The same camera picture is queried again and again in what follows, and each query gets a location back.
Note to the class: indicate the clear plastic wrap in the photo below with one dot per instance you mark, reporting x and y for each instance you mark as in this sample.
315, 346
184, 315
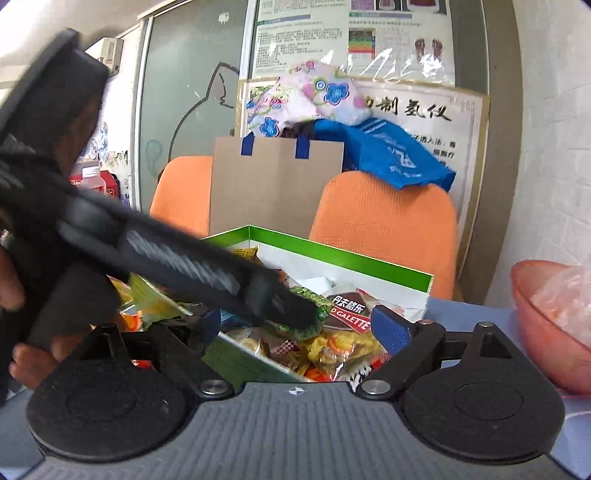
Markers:
568, 300

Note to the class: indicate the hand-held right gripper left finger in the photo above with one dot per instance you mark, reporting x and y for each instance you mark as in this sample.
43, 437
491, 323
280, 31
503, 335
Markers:
210, 330

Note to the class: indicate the brown cardboard sheet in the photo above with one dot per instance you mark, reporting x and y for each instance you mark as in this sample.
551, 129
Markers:
272, 189

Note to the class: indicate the white wall box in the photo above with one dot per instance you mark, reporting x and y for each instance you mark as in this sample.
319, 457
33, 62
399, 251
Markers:
111, 54

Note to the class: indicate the dark green patterned snack packet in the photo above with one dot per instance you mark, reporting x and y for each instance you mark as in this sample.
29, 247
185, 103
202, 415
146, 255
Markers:
307, 296

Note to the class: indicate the blue plastic bag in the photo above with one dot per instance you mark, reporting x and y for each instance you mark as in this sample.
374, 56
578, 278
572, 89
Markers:
392, 152

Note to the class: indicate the floral cloth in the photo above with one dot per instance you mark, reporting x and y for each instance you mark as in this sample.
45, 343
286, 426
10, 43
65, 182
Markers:
314, 92

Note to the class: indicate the orange chair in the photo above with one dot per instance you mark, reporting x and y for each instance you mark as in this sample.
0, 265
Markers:
383, 221
180, 194

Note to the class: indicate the yellow snack packet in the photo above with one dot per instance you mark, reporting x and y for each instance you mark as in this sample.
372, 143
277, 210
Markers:
244, 254

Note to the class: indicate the person's left hand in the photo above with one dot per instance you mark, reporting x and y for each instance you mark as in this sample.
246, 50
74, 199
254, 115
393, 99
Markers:
32, 367

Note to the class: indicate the pink plastic bowl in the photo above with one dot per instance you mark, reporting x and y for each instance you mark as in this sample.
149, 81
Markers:
540, 337

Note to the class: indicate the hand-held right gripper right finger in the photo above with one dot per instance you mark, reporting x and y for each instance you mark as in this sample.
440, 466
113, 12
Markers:
392, 330

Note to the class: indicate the blue tablecloth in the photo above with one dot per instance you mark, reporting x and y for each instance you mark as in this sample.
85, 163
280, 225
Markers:
471, 314

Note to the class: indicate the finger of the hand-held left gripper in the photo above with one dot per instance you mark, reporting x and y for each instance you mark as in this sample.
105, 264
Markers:
207, 272

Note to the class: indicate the red white container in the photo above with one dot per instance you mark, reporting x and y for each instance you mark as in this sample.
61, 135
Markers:
94, 182

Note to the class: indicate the green cardboard box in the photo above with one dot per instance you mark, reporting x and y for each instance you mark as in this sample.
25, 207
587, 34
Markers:
240, 362

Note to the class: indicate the wall poster with charts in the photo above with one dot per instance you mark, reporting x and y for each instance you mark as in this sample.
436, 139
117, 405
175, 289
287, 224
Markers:
300, 37

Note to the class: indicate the framed calligraphy poster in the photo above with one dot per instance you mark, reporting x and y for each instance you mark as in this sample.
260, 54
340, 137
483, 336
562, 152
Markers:
461, 120

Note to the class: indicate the frosted glass partition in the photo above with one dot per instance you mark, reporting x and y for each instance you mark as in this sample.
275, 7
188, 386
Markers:
184, 69

